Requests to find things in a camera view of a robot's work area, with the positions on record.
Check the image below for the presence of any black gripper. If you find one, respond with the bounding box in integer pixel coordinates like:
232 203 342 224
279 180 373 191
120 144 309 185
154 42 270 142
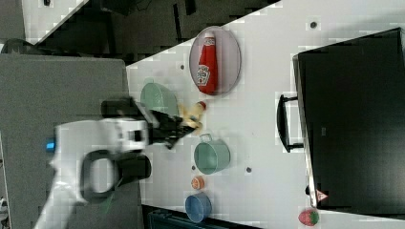
136 102 191 150

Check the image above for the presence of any yellow plush peeled banana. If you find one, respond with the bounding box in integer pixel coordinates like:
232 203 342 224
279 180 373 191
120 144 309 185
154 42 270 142
178 102 205 135

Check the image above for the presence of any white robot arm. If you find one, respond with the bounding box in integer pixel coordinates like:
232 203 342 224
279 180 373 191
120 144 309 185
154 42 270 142
33 96 193 229

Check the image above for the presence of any black toaster oven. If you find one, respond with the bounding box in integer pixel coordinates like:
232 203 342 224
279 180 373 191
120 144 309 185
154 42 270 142
293 28 405 219

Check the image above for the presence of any large green bowl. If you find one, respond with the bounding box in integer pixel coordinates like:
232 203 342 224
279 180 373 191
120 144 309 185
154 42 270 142
140 82 179 115

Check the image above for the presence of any small red toy tomato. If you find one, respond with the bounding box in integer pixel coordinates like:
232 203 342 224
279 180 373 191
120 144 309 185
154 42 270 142
198 101 206 110

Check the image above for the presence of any black cylinder cup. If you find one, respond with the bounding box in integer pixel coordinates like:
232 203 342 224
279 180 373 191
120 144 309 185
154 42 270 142
117 155 152 186

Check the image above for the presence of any green metal cup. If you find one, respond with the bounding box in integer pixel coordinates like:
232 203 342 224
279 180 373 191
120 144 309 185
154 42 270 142
194 134 230 175

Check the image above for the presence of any orange toy donut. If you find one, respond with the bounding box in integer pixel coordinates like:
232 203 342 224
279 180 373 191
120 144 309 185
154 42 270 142
191 176 205 190

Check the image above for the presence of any red ketchup bottle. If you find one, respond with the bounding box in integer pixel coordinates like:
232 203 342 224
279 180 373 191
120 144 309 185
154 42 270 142
197 32 218 94

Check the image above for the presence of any blue cup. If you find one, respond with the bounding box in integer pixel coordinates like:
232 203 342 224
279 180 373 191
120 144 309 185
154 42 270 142
184 192 212 223

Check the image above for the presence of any dark teal crate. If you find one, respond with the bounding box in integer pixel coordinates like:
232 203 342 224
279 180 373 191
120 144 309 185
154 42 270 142
146 210 257 229

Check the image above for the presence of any grey oval plate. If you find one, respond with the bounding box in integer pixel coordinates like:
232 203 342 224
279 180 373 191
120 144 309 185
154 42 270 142
189 26 241 95

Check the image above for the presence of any red toy strawberry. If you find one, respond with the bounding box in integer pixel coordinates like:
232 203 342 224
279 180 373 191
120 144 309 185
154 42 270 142
298 209 319 226

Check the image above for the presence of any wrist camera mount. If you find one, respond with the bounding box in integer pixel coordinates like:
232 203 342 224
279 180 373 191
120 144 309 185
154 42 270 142
100 97 141 119

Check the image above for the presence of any black oven door handle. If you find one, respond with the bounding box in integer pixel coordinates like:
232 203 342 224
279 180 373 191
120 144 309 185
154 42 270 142
276 94 304 153

